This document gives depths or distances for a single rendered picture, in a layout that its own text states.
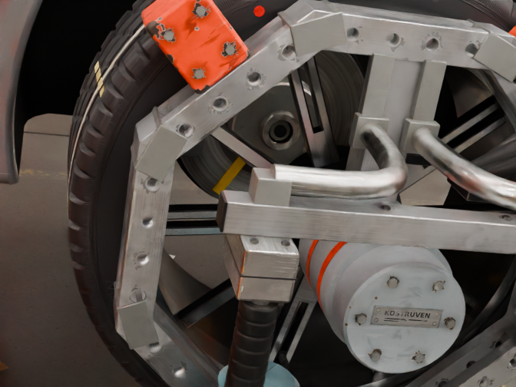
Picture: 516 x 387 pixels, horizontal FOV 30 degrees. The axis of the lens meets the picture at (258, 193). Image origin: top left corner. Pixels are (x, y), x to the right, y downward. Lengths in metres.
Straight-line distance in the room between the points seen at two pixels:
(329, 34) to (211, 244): 2.18
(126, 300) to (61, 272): 1.77
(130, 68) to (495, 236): 0.43
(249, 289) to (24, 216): 2.39
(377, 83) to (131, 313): 0.37
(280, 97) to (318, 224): 0.65
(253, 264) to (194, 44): 0.26
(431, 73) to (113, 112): 0.35
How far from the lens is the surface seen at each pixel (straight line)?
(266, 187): 0.83
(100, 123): 1.08
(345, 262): 0.99
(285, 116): 1.49
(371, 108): 1.03
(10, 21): 1.37
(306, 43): 1.00
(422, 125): 1.05
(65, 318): 2.61
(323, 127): 1.14
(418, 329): 0.99
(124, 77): 1.07
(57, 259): 2.92
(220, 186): 1.57
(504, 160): 1.02
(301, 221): 0.85
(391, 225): 0.88
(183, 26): 0.97
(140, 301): 1.08
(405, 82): 1.05
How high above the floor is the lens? 1.28
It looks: 21 degrees down
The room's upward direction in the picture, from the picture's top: 10 degrees clockwise
